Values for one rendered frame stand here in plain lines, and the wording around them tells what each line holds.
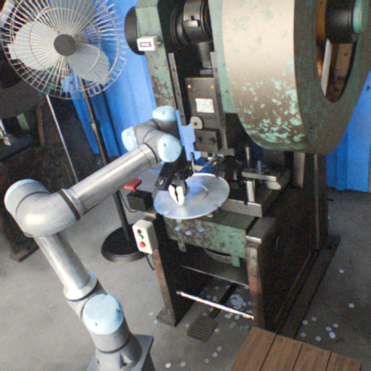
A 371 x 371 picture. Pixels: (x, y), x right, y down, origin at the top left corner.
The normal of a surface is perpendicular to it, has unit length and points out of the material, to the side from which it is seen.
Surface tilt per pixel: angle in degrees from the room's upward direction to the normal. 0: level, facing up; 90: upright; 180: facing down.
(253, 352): 0
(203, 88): 90
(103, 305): 8
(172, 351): 0
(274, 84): 101
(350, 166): 90
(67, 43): 96
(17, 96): 90
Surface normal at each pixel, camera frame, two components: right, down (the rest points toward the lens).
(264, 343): -0.17, -0.85
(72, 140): 0.81, 0.16
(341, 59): -0.21, -0.14
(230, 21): -0.55, 0.33
